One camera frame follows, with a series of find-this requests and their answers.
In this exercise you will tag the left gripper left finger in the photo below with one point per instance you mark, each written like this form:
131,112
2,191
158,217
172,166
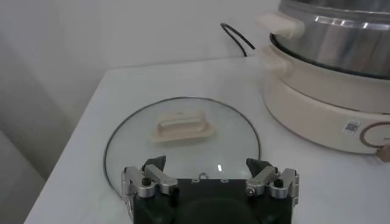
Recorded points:
158,179

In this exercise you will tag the round glass pot lid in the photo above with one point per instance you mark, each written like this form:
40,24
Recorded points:
189,158

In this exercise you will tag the cream electric cooking pot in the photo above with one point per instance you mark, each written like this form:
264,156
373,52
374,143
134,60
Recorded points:
314,112

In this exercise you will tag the perforated steel steamer basket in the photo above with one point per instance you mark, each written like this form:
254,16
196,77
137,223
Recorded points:
335,42

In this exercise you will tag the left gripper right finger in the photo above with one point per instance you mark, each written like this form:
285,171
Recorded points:
263,179

